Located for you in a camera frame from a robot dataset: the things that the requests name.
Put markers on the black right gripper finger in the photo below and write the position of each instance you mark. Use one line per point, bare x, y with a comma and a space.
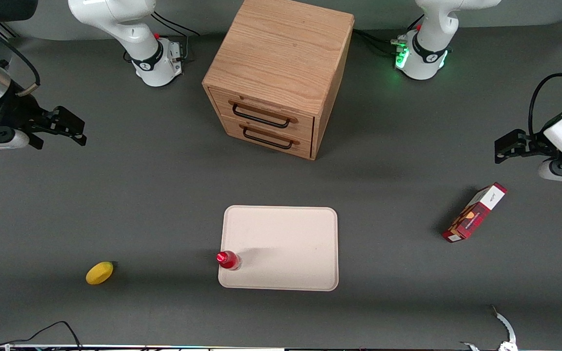
69, 121
73, 138

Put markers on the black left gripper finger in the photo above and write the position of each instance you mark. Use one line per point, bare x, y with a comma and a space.
510, 140
508, 154

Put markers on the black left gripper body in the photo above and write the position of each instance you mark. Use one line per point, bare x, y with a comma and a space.
532, 144

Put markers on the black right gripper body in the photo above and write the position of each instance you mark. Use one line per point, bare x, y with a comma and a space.
13, 113

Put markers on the red coke bottle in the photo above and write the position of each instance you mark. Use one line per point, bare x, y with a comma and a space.
228, 261

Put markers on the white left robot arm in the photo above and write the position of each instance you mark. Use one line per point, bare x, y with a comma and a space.
430, 44

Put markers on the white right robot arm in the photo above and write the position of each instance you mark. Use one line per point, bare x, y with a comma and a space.
130, 29

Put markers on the beige rectangular tray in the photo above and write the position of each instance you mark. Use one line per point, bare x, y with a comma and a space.
286, 243

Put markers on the red cookie box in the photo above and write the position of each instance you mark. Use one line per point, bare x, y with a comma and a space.
473, 214

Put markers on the yellow lemon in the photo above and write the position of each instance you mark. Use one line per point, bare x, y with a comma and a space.
99, 273

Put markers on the white curved plastic strip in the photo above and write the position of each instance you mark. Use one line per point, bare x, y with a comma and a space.
510, 331

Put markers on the wooden drawer front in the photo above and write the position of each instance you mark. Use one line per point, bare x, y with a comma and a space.
305, 148
305, 127

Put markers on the wooden drawer cabinet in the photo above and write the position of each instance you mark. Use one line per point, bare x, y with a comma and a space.
281, 48

